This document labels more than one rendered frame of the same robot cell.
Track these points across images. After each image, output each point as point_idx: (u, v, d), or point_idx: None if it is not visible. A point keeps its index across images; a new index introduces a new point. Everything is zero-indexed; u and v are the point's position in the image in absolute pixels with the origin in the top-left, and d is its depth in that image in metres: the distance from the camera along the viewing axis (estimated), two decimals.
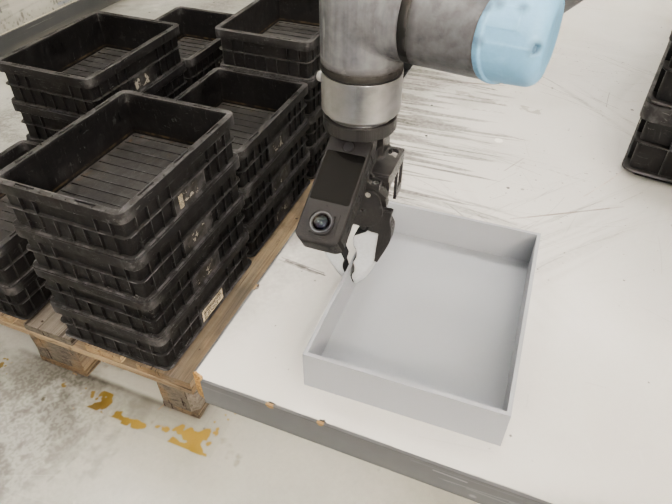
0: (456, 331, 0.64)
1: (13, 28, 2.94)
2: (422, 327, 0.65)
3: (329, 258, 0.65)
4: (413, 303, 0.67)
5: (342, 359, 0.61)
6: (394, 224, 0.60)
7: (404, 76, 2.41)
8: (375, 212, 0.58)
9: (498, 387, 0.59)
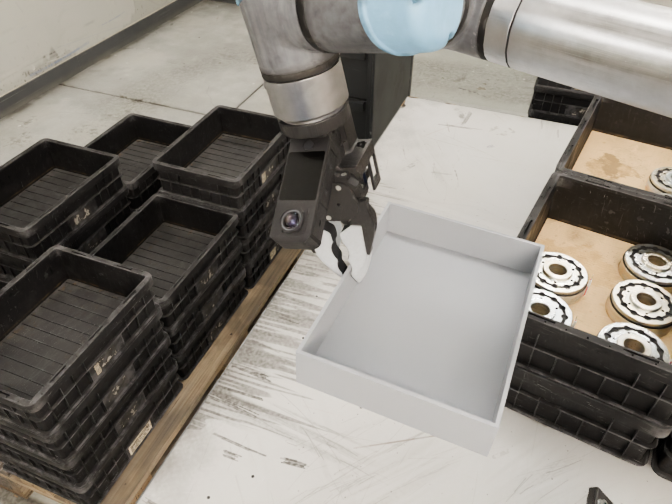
0: (452, 338, 0.64)
1: None
2: (418, 332, 0.65)
3: (323, 261, 0.66)
4: (411, 307, 0.67)
5: (336, 359, 0.61)
6: (375, 212, 0.61)
7: None
8: (350, 203, 0.59)
9: (490, 397, 0.59)
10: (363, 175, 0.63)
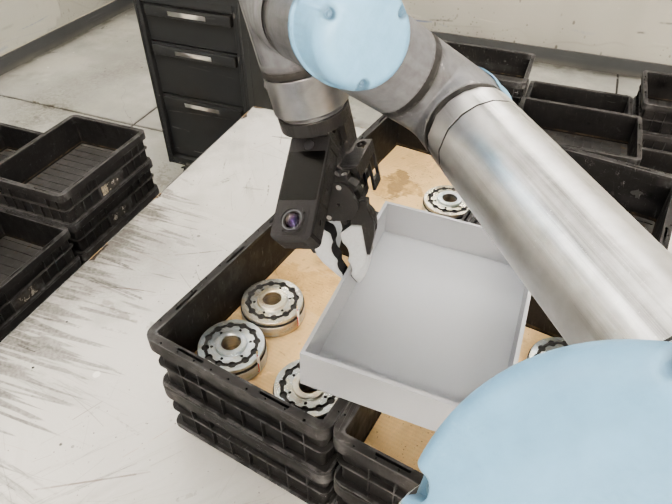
0: (454, 335, 0.64)
1: None
2: (420, 330, 0.65)
3: (323, 261, 0.66)
4: (412, 306, 0.68)
5: (339, 359, 0.61)
6: (375, 212, 0.61)
7: None
8: (350, 203, 0.59)
9: None
10: (363, 175, 0.63)
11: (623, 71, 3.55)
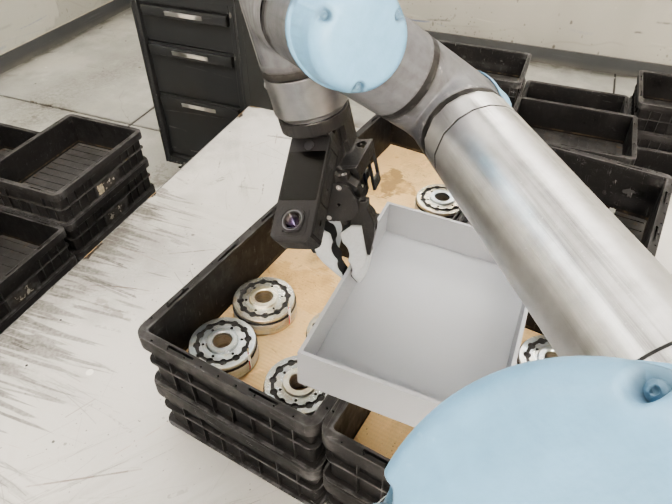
0: (452, 338, 0.64)
1: None
2: (418, 332, 0.65)
3: (323, 261, 0.66)
4: (411, 307, 0.68)
5: (337, 359, 0.61)
6: (375, 212, 0.61)
7: None
8: (351, 203, 0.59)
9: None
10: (363, 175, 0.63)
11: (620, 71, 3.55)
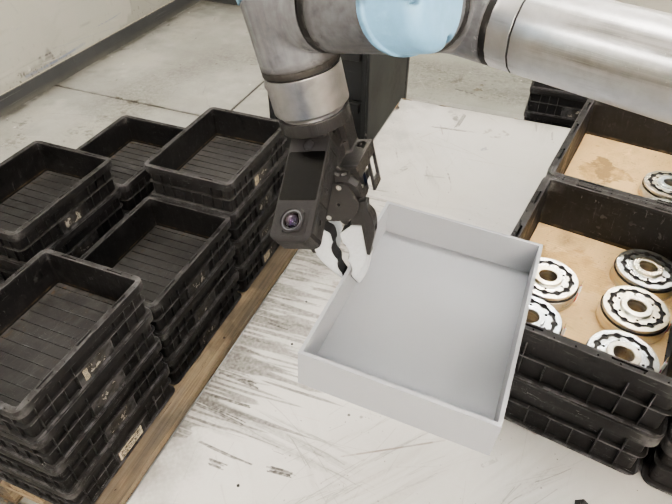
0: (452, 337, 0.64)
1: None
2: (419, 332, 0.65)
3: (323, 261, 0.66)
4: (411, 307, 0.68)
5: (337, 359, 0.61)
6: (375, 212, 0.61)
7: None
8: (350, 203, 0.59)
9: (491, 396, 0.59)
10: (363, 175, 0.63)
11: None
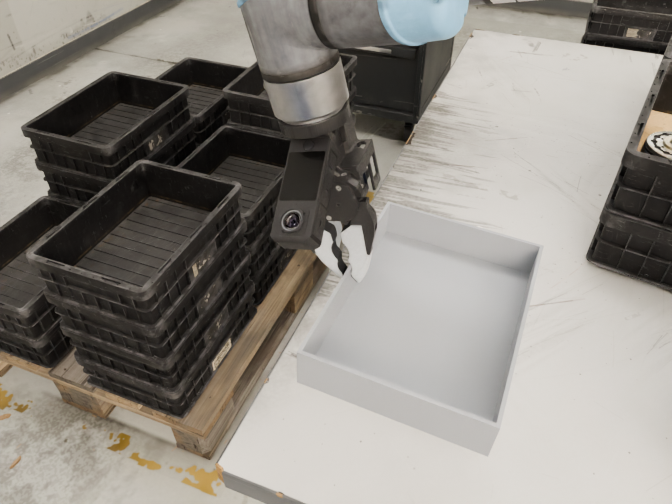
0: (452, 338, 0.64)
1: (25, 64, 3.06)
2: (418, 332, 0.65)
3: (323, 261, 0.66)
4: (411, 307, 0.67)
5: (337, 359, 0.61)
6: (375, 212, 0.61)
7: (400, 117, 2.53)
8: (350, 204, 0.59)
9: (490, 397, 0.59)
10: (363, 175, 0.63)
11: None
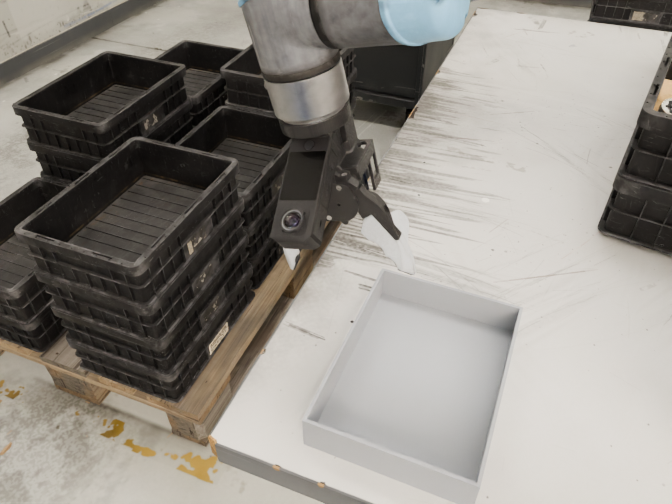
0: (441, 397, 0.72)
1: (21, 51, 3.01)
2: (411, 392, 0.72)
3: (285, 247, 0.66)
4: (404, 368, 0.75)
5: (338, 421, 0.69)
6: (378, 196, 0.59)
7: (401, 103, 2.49)
8: (351, 204, 0.59)
9: (475, 453, 0.66)
10: (363, 175, 0.63)
11: None
